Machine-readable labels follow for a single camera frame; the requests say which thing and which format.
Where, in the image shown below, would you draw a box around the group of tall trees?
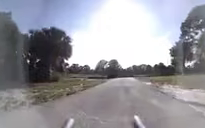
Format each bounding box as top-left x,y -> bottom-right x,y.
169,3 -> 205,76

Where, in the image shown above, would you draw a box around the long distant tree line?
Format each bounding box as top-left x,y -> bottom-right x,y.
64,59 -> 178,79

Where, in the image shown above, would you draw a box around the robot's own part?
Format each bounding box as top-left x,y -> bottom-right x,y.
133,114 -> 146,128
63,117 -> 75,128

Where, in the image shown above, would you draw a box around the tall blurred trees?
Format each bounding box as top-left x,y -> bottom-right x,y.
0,8 -> 26,89

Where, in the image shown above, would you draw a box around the patchy grass verge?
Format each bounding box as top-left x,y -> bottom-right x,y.
0,78 -> 108,113

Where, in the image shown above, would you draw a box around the grey asphalt path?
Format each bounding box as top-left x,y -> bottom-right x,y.
0,77 -> 205,128

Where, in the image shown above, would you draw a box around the grass field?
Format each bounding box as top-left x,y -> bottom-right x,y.
149,73 -> 205,91

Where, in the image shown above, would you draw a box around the dark round tree clump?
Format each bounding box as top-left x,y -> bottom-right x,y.
24,26 -> 73,84

